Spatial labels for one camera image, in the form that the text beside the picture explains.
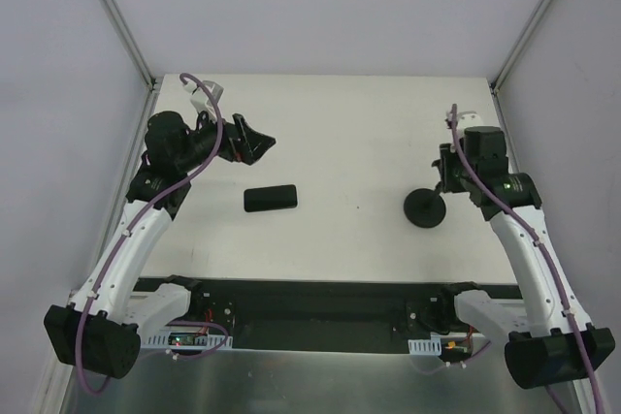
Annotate black round-base phone stand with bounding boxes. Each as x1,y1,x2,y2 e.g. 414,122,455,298
403,183,446,229

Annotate black smartphone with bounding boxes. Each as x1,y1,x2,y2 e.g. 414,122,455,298
244,184,298,213

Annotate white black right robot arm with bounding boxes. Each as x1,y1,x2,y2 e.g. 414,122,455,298
435,126,615,389

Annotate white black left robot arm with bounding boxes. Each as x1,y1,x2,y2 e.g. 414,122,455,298
44,111,277,379

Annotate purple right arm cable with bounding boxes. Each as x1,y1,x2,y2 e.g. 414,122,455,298
448,103,607,414

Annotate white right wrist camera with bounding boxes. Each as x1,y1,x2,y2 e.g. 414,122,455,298
446,111,485,138

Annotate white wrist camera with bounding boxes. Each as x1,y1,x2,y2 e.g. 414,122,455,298
446,111,485,138
183,80,224,120

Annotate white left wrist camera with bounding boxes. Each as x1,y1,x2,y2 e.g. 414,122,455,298
183,80,224,120

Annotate white right cable duct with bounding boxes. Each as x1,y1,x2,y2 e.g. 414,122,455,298
408,337,442,357

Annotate white cable duct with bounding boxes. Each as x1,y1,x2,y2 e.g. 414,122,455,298
141,331,233,351
408,337,442,357

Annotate white left cable duct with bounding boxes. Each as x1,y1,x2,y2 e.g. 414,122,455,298
141,331,233,351

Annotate aluminium left frame post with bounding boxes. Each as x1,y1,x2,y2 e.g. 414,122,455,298
99,0,157,90

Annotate aluminium frame post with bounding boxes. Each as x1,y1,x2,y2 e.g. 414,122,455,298
489,0,555,96
99,0,157,90

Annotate aluminium right frame post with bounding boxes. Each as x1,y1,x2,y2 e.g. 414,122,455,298
489,0,555,96

